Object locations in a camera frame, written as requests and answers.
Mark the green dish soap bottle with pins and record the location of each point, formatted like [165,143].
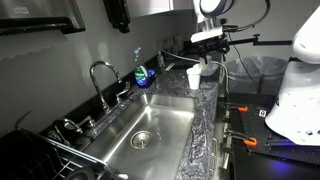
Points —
[140,74]

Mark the round black pan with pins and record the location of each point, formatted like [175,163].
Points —
[81,174]

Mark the black hanging wall item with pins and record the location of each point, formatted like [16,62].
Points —
[117,15]

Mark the small grey bottle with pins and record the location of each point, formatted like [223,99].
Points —
[161,59]

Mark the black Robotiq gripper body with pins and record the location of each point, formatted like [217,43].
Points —
[215,46]

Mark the tall chrome gooseneck faucet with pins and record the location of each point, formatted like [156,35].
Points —
[100,86]

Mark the small chrome side faucet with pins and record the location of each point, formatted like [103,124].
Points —
[71,124]

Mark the round metal drain strainer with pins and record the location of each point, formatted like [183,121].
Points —
[141,139]

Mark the white cup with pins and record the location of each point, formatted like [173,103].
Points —
[194,79]

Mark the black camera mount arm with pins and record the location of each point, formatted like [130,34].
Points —
[260,42]

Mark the black dish rack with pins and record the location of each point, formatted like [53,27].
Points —
[30,156]

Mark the black stereo camera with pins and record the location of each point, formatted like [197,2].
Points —
[231,28]

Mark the chrome soap pump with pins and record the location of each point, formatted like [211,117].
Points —
[89,121]

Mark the stainless steel sink basin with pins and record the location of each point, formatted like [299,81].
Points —
[156,133]

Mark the large white container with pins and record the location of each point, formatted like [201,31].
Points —
[206,64]

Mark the grey paper towel dispenser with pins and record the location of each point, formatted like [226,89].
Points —
[36,15]

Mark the white sticker label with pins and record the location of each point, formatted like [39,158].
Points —
[262,113]

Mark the black perforated breadboard plate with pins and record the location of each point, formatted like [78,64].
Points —
[256,130]

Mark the blue sponge holder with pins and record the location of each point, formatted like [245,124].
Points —
[151,74]

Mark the flat grey utensil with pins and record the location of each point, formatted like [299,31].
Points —
[169,66]

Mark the trash bin with clear liner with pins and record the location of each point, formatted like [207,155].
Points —
[256,73]

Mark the black metal bar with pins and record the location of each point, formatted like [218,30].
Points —
[280,143]

